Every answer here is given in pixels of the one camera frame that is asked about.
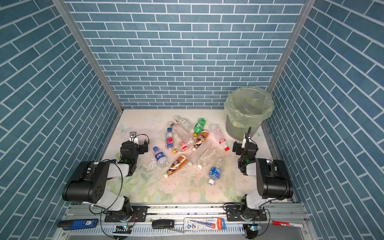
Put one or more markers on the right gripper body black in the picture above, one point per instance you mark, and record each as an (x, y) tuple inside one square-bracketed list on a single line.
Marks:
[(240, 147)]

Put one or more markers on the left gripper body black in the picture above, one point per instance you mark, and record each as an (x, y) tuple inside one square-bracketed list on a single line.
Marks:
[(142, 148)]

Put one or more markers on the blue cap Pepsi bottle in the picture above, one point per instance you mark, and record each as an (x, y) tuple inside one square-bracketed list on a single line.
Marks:
[(160, 157)]

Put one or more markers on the Fiji water bottle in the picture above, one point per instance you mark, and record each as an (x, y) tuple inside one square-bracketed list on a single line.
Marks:
[(169, 139)]

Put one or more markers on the blue label Pocari bottle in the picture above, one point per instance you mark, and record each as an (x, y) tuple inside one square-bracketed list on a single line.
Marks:
[(216, 171)]

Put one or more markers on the clear bottle green label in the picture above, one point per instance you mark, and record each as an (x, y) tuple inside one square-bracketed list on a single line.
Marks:
[(182, 133)]

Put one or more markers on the red label yellow cap bottle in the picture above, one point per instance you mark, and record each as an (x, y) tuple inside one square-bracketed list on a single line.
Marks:
[(183, 146)]

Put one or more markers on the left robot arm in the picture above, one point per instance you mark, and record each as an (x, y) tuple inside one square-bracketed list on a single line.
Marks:
[(88, 182)]

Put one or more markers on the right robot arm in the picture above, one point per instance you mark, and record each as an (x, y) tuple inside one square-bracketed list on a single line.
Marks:
[(272, 177)]

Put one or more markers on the grey mesh waste bin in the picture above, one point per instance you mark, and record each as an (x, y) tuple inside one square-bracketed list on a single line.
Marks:
[(238, 133)]

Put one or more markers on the green plastic bin liner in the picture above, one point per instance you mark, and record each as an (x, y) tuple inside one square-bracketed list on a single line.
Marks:
[(249, 106)]

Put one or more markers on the pink label red cap bottle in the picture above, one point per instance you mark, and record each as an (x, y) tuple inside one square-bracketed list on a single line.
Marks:
[(219, 137)]

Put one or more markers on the clear crushed water bottle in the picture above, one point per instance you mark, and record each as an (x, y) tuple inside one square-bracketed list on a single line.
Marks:
[(207, 157)]

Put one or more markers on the brown coffee bottle upper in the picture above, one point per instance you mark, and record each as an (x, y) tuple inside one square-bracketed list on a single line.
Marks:
[(200, 139)]

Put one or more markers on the brown coffee bottle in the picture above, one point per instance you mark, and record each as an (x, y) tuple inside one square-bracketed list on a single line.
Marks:
[(176, 166), (200, 139)]

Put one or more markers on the brown coffee bottle lower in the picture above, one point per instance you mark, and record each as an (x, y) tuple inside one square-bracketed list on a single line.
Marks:
[(176, 166)]

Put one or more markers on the green Sprite bottle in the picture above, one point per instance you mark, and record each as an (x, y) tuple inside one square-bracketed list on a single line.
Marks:
[(199, 127)]

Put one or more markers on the clear square white-label bottle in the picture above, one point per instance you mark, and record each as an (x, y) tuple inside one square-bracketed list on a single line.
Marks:
[(184, 123)]

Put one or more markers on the packaged pen blister card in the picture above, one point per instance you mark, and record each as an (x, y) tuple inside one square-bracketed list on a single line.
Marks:
[(200, 224)]

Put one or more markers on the red white marker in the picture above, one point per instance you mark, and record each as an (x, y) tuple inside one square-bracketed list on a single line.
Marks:
[(285, 224)]

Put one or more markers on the blue black handheld device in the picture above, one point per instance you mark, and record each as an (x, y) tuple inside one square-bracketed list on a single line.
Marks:
[(77, 224)]

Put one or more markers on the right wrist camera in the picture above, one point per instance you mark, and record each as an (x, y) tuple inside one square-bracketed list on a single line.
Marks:
[(246, 139)]

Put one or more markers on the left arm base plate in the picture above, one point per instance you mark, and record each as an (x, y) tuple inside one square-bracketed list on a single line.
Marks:
[(129, 214)]

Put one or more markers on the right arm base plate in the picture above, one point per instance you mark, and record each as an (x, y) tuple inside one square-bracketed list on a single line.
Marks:
[(237, 213)]

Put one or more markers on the aluminium front rail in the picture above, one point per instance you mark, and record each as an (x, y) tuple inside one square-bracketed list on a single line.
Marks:
[(281, 212)]

